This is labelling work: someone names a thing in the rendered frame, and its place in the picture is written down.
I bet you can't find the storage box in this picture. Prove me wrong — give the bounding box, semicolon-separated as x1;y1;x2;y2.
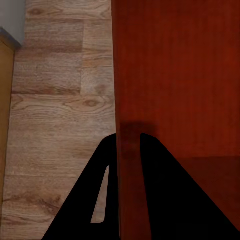
111;0;240;240

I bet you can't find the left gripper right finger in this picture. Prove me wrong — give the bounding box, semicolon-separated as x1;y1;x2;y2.
140;133;240;240

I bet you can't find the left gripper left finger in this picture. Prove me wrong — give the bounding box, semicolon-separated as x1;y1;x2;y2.
42;133;120;240

